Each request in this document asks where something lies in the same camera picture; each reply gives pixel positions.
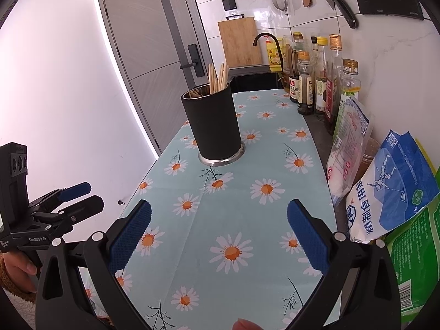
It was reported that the orange cap dark bottle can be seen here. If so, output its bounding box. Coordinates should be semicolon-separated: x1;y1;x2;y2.
296;51;316;116

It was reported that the wooden cutting board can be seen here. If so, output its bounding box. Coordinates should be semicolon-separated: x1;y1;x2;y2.
218;16;263;69

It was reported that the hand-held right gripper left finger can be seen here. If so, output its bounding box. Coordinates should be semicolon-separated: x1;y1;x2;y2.
35;199;153;330

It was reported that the grey door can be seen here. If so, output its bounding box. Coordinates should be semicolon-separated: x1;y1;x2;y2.
97;0;214;159

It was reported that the soy sauce bottle red label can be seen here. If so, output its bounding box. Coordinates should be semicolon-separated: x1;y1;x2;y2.
288;32;307;104

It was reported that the black utensil holder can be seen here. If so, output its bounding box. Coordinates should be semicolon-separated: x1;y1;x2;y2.
181;83;246;167

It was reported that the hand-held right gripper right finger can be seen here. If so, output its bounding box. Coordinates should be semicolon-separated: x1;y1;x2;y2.
287;199;403;330

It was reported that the green bag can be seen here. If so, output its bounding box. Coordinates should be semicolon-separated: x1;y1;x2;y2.
383;137;440;324

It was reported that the group of wooden chopsticks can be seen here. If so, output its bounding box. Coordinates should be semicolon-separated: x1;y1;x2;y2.
188;62;230;98

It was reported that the blue white salt bag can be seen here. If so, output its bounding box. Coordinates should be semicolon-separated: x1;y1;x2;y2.
345;130;440;245

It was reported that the clear plastic jar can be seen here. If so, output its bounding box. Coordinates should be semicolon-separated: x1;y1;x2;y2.
357;137;382;179

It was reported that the gold cap green label bottle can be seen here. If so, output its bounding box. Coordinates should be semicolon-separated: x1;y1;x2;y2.
332;58;362;152

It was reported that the yellow cap pale label bottle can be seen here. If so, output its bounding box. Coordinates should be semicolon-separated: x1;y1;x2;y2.
314;37;331;115

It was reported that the person's left hand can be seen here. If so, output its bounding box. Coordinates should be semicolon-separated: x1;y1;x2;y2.
3;252;39;293

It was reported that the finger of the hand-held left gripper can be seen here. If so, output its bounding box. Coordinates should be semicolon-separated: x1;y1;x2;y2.
34;195;105;236
29;181;92;214

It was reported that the person's right hand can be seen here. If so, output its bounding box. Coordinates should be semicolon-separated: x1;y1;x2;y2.
232;318;264;330

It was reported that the black sink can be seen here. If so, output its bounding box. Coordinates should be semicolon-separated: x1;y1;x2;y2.
230;72;286;93

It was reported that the clear bag red print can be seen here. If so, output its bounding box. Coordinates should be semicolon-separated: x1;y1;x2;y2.
326;96;375;198

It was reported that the floral light blue tablecloth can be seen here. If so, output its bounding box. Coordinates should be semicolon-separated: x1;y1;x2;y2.
77;89;339;330

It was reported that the person's left forearm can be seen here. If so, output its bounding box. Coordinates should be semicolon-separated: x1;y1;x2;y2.
0;268;37;320

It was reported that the yellow dish soap bottle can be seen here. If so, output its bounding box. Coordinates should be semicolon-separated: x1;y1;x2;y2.
265;38;285;67

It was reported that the black handled cleaver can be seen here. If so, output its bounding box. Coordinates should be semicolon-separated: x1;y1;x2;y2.
307;0;359;30

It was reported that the dark curved faucet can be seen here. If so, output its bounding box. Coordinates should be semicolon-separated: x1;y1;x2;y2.
253;32;287;90

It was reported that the black door handle lock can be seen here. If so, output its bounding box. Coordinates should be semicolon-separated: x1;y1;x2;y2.
179;43;203;78

